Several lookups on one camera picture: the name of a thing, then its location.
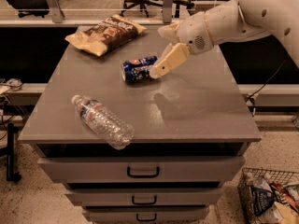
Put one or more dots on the wire mesh basket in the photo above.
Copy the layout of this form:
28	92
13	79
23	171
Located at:
278	213

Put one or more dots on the grey drawer cabinet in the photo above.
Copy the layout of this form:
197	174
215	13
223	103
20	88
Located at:
196	110

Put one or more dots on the blue pepsi can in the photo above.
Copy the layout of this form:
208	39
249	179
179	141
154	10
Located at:
138	69

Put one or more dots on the blue snack bag in basket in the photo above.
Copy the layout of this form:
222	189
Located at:
263	199

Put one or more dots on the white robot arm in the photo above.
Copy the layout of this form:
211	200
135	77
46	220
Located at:
231	21

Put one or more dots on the middle grey drawer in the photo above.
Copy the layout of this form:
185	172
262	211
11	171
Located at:
143	197

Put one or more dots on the grey drawer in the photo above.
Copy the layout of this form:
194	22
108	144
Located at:
145	214
143	197
141	169

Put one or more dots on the black office chair centre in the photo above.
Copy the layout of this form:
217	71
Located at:
142	5

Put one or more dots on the red snack bag in basket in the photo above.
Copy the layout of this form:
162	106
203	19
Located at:
283	195

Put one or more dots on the brown chip bag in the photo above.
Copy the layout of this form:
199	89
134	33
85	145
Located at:
106	36

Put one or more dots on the bottom grey drawer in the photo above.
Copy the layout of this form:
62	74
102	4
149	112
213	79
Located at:
145	214

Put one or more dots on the clear plastic water bottle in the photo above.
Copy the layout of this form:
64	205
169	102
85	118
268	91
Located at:
103	121

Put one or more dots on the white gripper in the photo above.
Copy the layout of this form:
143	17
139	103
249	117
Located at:
193	34

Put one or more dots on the black stand left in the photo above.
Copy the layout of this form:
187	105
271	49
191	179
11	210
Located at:
12	175

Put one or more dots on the top grey drawer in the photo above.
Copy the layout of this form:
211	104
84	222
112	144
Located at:
141	169

